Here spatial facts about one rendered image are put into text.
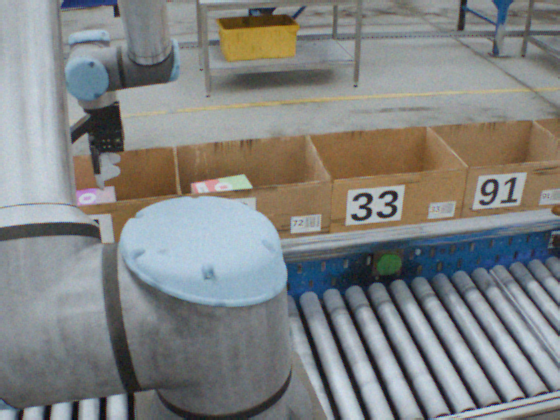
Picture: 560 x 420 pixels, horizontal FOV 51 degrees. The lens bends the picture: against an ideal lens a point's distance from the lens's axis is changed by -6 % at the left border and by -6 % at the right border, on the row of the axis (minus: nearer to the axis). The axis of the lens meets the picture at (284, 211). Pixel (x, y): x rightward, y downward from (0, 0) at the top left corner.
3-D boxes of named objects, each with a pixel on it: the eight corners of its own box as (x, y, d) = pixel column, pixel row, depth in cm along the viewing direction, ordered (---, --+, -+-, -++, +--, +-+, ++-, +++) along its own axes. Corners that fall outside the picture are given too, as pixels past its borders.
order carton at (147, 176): (38, 266, 156) (24, 211, 147) (50, 209, 181) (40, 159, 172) (185, 251, 163) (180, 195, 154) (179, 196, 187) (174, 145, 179)
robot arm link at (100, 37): (64, 39, 124) (68, 28, 132) (72, 95, 130) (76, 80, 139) (108, 35, 125) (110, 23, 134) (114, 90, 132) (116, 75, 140)
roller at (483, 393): (483, 422, 136) (487, 408, 133) (406, 287, 179) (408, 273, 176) (502, 418, 136) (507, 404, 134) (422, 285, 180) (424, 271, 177)
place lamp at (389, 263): (376, 278, 171) (378, 257, 167) (375, 275, 172) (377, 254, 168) (400, 275, 172) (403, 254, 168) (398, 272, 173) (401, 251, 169)
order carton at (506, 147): (459, 220, 176) (468, 168, 167) (421, 173, 201) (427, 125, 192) (570, 207, 183) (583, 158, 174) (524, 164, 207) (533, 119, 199)
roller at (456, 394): (457, 428, 134) (461, 414, 132) (385, 290, 178) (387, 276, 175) (477, 424, 135) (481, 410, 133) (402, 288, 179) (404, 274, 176)
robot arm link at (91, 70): (115, 54, 116) (117, 37, 126) (56, 63, 114) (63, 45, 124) (122, 99, 121) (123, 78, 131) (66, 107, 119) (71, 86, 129)
